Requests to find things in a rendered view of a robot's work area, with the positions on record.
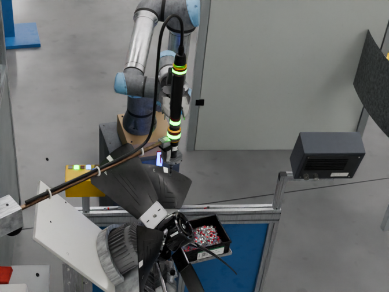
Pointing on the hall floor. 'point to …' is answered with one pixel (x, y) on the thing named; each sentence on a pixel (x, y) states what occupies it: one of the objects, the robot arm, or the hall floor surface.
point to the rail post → (265, 256)
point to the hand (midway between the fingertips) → (176, 112)
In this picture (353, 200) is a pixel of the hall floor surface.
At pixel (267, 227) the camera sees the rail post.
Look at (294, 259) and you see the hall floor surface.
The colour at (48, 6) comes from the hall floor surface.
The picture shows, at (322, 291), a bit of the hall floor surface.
